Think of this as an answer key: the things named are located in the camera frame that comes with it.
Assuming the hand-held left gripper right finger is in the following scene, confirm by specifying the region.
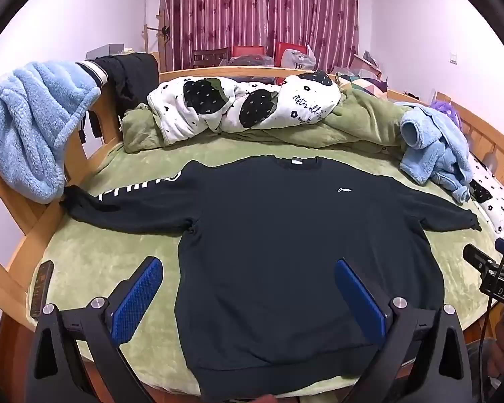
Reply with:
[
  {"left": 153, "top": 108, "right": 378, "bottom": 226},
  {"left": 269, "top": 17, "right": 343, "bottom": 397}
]
[{"left": 334, "top": 258, "right": 475, "bottom": 403}]

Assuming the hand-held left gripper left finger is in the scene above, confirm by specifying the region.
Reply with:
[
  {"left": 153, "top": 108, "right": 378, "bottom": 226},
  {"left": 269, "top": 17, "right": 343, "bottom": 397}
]
[{"left": 25, "top": 256, "right": 164, "bottom": 403}]

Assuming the black sweatshirt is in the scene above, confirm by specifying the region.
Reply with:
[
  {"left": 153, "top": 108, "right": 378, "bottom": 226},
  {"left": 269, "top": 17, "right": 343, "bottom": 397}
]
[{"left": 61, "top": 155, "right": 484, "bottom": 401}]

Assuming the white flower print pillow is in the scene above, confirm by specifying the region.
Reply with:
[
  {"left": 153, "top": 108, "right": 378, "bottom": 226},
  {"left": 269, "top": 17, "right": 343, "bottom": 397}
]
[{"left": 466, "top": 151, "right": 504, "bottom": 233}]

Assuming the green plush bed sheet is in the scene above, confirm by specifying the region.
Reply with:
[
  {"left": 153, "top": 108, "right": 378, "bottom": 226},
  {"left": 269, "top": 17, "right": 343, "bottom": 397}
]
[{"left": 27, "top": 134, "right": 504, "bottom": 399}]

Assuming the dark remote control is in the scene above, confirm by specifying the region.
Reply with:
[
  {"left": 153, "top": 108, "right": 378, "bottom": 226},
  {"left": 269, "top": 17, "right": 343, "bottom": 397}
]
[{"left": 29, "top": 260, "right": 55, "bottom": 319}]

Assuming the blue fleece jacket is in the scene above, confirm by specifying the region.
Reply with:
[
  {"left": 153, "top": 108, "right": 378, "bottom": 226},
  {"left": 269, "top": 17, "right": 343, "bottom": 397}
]
[{"left": 399, "top": 105, "right": 475, "bottom": 204}]

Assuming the purple plush toy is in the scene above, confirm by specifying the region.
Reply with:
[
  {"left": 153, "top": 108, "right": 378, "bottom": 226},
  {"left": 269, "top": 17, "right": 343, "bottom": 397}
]
[{"left": 429, "top": 98, "right": 463, "bottom": 129}]

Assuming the green quilt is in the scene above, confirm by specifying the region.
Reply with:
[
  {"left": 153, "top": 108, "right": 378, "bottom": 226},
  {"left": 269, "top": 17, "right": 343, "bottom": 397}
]
[{"left": 122, "top": 88, "right": 408, "bottom": 156}]

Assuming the blue fleece robe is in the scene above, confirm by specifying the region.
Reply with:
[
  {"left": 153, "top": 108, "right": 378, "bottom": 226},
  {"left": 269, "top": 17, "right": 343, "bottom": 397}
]
[{"left": 0, "top": 61, "right": 102, "bottom": 204}]

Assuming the white strawberry print quilt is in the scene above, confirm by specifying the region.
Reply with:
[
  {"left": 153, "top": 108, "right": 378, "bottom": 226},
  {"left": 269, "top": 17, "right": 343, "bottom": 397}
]
[{"left": 146, "top": 71, "right": 342, "bottom": 143}]

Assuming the colourful patchwork cushion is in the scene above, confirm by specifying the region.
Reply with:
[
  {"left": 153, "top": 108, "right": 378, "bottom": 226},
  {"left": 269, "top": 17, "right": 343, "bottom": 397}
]
[{"left": 336, "top": 71, "right": 389, "bottom": 101}]

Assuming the black jacket with striped cuff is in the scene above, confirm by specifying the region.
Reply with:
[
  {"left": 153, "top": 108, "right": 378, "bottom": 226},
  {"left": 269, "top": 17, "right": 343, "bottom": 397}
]
[{"left": 76, "top": 52, "right": 160, "bottom": 139}]

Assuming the white plastic bag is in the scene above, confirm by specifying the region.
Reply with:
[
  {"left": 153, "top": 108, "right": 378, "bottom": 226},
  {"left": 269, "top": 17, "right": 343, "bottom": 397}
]
[{"left": 281, "top": 46, "right": 318, "bottom": 71}]

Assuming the grey box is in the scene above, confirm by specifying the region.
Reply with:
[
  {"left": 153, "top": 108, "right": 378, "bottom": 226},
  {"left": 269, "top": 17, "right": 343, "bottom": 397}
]
[{"left": 86, "top": 44, "right": 131, "bottom": 59}]

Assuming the dark wooden chair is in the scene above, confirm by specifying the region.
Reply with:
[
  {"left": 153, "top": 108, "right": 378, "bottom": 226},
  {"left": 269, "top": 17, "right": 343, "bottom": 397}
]
[{"left": 192, "top": 48, "right": 230, "bottom": 68}]

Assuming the wooden coat rack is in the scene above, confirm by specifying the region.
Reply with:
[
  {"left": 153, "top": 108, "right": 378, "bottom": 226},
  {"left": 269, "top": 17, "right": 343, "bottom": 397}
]
[{"left": 142, "top": 10, "right": 171, "bottom": 72}]

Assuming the red striped curtain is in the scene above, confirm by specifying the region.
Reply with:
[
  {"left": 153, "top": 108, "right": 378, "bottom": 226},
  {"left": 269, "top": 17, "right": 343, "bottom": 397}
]
[{"left": 159, "top": 0, "right": 360, "bottom": 72}]

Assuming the black cable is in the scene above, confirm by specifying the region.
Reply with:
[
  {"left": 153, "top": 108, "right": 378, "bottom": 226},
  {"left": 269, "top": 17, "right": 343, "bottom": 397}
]
[{"left": 478, "top": 222, "right": 504, "bottom": 389}]

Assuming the wooden bed frame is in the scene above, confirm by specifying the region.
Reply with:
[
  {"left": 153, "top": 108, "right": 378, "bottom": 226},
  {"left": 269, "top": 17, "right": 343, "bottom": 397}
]
[{"left": 0, "top": 52, "right": 504, "bottom": 403}]

